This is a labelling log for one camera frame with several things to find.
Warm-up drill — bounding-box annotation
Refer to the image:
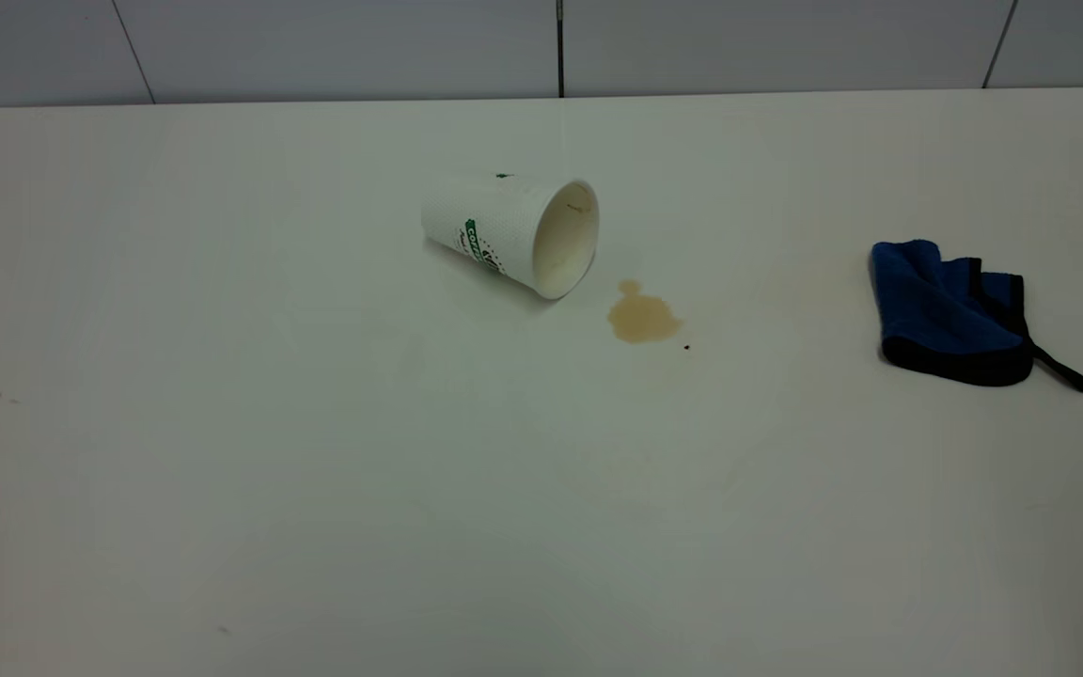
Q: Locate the white paper coffee cup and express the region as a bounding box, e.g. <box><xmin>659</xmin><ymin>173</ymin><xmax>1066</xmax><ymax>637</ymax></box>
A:
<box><xmin>421</xmin><ymin>172</ymin><xmax>600</xmax><ymax>301</ymax></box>

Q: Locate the blue black-edged cloth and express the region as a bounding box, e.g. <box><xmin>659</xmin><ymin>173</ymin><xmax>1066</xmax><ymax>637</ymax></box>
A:
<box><xmin>870</xmin><ymin>239</ymin><xmax>1083</xmax><ymax>393</ymax></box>

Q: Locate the brown coffee spill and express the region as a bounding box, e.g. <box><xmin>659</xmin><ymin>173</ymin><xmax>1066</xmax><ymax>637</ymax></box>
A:
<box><xmin>607</xmin><ymin>279</ymin><xmax>685</xmax><ymax>345</ymax></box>

